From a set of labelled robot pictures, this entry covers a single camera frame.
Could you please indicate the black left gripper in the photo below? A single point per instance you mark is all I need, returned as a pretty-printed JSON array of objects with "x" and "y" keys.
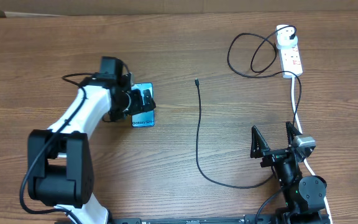
[{"x": 137, "y": 105}]

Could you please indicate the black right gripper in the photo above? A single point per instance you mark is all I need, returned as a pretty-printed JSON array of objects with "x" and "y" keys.
[{"x": 260, "y": 149}]

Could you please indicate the black smartphone lit screen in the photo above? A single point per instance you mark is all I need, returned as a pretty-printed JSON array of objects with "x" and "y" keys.
[{"x": 146, "y": 119}]

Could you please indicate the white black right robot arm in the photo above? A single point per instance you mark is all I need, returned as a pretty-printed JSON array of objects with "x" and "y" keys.
[{"x": 304, "y": 196}]

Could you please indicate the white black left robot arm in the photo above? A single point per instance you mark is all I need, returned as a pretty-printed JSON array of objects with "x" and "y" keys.
[{"x": 60, "y": 176}]

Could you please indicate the white power strip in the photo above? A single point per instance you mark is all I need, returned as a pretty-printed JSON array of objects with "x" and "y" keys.
[{"x": 290, "y": 59}]

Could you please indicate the brown cardboard backdrop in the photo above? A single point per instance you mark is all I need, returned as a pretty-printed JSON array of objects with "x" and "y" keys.
[{"x": 115, "y": 7}]

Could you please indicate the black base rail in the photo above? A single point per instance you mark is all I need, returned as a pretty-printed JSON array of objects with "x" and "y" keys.
[{"x": 191, "y": 221}]

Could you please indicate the white usb wall charger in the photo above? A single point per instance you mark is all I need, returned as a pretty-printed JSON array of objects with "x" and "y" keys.
[{"x": 286, "y": 38}]

